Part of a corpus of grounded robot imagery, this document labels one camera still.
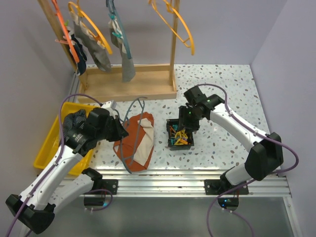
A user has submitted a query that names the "aluminium rail frame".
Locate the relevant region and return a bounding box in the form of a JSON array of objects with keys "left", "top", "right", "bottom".
[{"left": 19, "top": 74, "right": 304, "bottom": 237}]

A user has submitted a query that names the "wooden hanger rack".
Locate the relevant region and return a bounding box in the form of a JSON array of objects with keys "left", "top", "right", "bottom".
[{"left": 38, "top": 0, "right": 177, "bottom": 102}]

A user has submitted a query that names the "yellow plastic tray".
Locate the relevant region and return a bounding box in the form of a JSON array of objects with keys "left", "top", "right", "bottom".
[{"left": 33, "top": 102, "right": 96, "bottom": 176}]

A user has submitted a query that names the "black clip box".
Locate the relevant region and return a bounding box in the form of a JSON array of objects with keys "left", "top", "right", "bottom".
[{"left": 166, "top": 119, "right": 194, "bottom": 151}]

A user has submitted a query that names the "blue-grey hanger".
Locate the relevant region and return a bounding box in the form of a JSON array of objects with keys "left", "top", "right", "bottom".
[{"left": 119, "top": 96, "right": 147, "bottom": 174}]

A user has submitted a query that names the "yellow plastic hanger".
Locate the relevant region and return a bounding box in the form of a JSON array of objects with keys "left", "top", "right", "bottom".
[{"left": 148, "top": 0, "right": 196, "bottom": 56}]

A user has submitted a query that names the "teal hanger with grey underwear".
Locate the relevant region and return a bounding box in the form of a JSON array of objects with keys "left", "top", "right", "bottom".
[{"left": 106, "top": 0, "right": 132, "bottom": 59}]

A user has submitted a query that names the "rust orange underwear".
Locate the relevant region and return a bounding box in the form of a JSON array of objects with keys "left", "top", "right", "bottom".
[{"left": 113, "top": 112, "right": 154, "bottom": 172}]

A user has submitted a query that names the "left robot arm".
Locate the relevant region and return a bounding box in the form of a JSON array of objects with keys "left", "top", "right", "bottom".
[{"left": 5, "top": 106, "right": 128, "bottom": 234}]

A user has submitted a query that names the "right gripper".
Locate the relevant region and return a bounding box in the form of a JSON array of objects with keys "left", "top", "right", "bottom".
[{"left": 177, "top": 106, "right": 204, "bottom": 134}]

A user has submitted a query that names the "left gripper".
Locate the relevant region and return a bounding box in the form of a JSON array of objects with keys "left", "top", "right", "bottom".
[{"left": 96, "top": 115, "right": 128, "bottom": 142}]

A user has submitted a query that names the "orange hanger on rack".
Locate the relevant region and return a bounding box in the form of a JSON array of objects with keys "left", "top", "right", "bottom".
[{"left": 51, "top": 0, "right": 80, "bottom": 63}]

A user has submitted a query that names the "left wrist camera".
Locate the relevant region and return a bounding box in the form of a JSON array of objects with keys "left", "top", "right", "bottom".
[{"left": 101, "top": 100, "right": 117, "bottom": 117}]

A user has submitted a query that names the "grey underwear on yellow hanger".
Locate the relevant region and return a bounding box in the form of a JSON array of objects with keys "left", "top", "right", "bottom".
[{"left": 69, "top": 12, "right": 112, "bottom": 72}]

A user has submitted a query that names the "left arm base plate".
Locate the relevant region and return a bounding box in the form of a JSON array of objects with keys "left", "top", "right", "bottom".
[{"left": 81, "top": 179, "right": 119, "bottom": 198}]

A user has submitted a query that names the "yellow hanger on rack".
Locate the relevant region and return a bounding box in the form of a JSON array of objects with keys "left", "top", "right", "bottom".
[{"left": 68, "top": 0, "right": 113, "bottom": 55}]

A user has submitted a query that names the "grey underwear on teal hanger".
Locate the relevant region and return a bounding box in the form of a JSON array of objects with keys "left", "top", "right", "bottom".
[{"left": 109, "top": 19, "right": 136, "bottom": 82}]

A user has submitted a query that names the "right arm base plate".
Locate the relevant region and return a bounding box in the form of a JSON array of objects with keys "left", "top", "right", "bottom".
[{"left": 204, "top": 179, "right": 249, "bottom": 196}]

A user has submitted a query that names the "navy striped underwear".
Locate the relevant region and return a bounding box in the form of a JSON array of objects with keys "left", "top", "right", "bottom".
[{"left": 62, "top": 109, "right": 87, "bottom": 139}]

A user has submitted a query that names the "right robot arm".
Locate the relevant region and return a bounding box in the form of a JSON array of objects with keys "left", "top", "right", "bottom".
[{"left": 178, "top": 86, "right": 283, "bottom": 194}]

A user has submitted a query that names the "navy underwear on orange hanger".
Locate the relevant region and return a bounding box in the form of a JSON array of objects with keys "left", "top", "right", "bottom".
[{"left": 66, "top": 26, "right": 87, "bottom": 76}]

